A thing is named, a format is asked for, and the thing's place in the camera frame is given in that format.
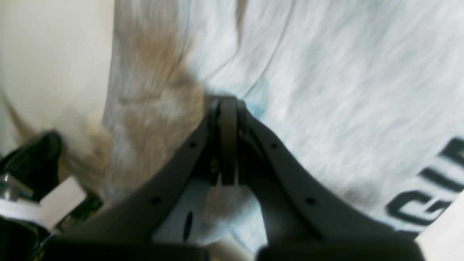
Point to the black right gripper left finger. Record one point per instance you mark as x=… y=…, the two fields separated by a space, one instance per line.
x=161 y=220

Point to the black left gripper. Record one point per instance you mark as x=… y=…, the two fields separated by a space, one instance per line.
x=28 y=173

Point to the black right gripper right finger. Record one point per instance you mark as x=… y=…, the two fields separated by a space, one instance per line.
x=303 y=220

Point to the grey T-shirt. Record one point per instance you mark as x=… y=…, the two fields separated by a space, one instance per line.
x=366 y=94

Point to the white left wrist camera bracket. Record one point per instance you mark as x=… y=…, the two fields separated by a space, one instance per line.
x=51 y=209

